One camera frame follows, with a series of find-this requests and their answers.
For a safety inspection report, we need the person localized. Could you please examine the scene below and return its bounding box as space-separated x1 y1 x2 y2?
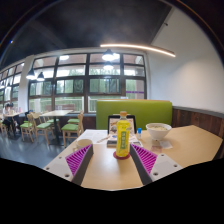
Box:
1 102 21 133

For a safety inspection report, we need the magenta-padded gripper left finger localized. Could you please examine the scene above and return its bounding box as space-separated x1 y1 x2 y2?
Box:
43 143 95 187

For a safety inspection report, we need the light wooden dining table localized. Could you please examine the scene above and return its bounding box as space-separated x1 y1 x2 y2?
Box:
39 109 74 146

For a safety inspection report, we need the open white book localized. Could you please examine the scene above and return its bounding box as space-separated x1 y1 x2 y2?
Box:
77 129 113 145

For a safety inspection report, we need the yellow drink bottle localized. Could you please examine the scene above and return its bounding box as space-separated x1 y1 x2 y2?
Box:
115 110 132 159

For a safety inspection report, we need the group of green-seated wooden chairs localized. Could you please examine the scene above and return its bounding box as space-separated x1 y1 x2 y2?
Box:
19 111 85 148

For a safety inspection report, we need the long curved ceiling light strip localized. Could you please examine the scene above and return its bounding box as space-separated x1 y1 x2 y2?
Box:
99 43 177 58

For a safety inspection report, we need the small dark box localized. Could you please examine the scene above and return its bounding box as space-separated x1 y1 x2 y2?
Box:
106 139 118 148

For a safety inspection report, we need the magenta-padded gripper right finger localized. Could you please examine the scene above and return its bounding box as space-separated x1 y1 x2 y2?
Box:
129 143 184 187

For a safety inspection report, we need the white bowl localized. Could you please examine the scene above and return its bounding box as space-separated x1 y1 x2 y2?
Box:
145 122 173 141

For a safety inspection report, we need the black-framed tablet with stickers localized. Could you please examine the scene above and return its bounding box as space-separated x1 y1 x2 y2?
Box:
106 114 138 141

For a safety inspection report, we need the dark-framed window wall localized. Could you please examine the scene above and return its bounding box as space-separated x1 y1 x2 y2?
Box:
0 53 148 114

